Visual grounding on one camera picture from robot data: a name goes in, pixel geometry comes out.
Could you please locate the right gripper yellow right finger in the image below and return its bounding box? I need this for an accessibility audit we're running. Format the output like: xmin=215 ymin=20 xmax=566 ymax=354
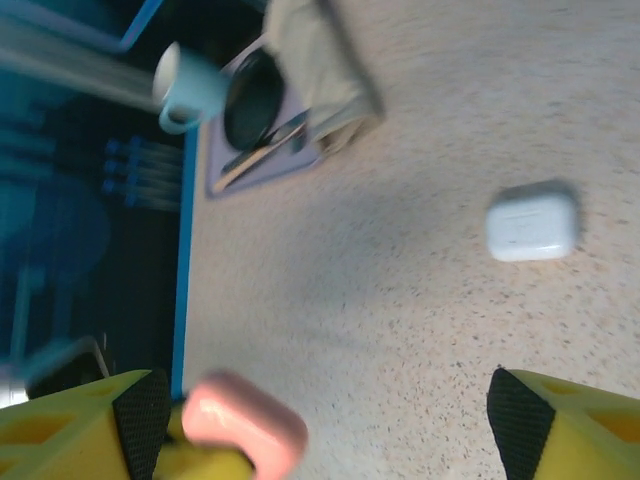
xmin=486 ymin=368 xmax=640 ymax=480

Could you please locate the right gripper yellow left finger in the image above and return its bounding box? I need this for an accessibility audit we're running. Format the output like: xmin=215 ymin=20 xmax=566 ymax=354
xmin=0 ymin=368 xmax=175 ymax=480

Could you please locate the pink eraser block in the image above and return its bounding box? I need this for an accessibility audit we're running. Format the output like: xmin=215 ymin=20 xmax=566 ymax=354
xmin=181 ymin=369 xmax=310 ymax=480

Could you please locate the white earbud charging case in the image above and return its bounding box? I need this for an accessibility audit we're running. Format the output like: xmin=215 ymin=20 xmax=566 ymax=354
xmin=483 ymin=179 xmax=582 ymax=264

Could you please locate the light wooden chopstick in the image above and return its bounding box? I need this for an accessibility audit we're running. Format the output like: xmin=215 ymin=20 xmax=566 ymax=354
xmin=219 ymin=129 xmax=305 ymax=185
xmin=220 ymin=132 xmax=306 ymax=189

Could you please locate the lilac serving tray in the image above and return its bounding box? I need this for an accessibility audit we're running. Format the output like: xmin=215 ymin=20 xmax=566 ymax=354
xmin=205 ymin=47 xmax=322 ymax=202

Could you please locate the light blue mug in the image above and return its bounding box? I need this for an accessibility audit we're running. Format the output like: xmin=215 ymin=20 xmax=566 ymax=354
xmin=151 ymin=40 xmax=232 ymax=137

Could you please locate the steel fork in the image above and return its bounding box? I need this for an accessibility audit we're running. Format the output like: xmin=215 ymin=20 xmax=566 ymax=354
xmin=224 ymin=130 xmax=307 ymax=191

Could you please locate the black round plate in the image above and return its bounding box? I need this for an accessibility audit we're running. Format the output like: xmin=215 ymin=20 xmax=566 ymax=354
xmin=222 ymin=49 xmax=287 ymax=152

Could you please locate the steel table knife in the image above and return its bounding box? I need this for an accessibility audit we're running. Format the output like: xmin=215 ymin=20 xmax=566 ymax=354
xmin=227 ymin=112 xmax=309 ymax=166

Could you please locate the beige folded cloth napkin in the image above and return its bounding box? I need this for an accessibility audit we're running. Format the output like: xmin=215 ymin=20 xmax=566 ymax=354
xmin=263 ymin=0 xmax=387 ymax=154

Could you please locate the aluminium frame post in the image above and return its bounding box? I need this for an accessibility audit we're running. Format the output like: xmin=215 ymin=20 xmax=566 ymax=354
xmin=0 ymin=19 xmax=162 ymax=109

